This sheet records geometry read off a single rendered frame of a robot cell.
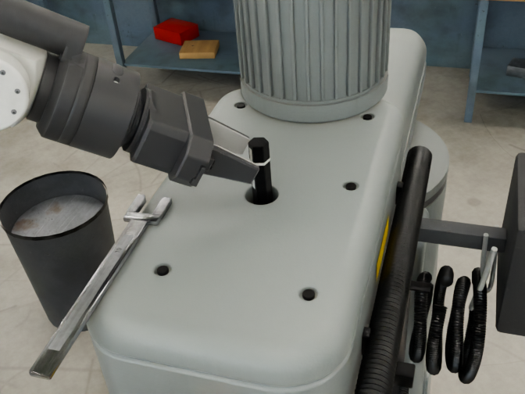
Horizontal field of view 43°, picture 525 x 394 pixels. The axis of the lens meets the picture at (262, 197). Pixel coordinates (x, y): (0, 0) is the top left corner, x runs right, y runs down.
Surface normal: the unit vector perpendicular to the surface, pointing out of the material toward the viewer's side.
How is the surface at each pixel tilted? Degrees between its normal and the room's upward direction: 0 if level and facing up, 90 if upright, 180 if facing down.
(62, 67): 26
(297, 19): 90
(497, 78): 0
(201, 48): 0
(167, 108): 32
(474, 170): 0
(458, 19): 90
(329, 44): 90
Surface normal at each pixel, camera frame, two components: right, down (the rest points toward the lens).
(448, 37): -0.29, 0.59
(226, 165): 0.18, 0.58
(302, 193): -0.07, -0.80
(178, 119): 0.46, -0.77
